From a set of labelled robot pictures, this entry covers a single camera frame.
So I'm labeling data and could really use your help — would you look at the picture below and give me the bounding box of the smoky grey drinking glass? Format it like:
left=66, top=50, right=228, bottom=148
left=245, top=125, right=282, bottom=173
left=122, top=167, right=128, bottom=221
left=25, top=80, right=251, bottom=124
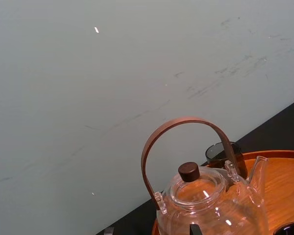
left=205, top=141, right=248, bottom=180

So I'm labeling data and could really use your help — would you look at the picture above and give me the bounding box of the dark drinking glass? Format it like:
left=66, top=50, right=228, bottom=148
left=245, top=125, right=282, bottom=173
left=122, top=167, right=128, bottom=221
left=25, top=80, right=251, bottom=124
left=272, top=221, right=294, bottom=235

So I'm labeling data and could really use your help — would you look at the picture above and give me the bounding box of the round orange wooden tray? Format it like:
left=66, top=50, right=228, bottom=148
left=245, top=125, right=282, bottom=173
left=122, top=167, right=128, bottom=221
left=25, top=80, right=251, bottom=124
left=151, top=150, right=294, bottom=235

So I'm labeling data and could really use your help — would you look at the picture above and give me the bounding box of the glass lid with dark knob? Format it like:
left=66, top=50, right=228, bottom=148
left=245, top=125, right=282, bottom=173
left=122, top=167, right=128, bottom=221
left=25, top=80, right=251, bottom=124
left=170, top=161, right=227, bottom=212

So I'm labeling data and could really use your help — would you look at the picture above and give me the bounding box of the glass teapot with wooden handle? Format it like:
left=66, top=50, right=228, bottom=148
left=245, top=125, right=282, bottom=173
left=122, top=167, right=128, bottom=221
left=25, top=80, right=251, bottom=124
left=141, top=117, right=270, bottom=235

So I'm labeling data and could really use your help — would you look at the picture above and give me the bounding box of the plain pale wall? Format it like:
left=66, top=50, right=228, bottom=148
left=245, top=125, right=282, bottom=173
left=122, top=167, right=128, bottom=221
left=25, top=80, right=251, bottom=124
left=0, top=0, right=294, bottom=235

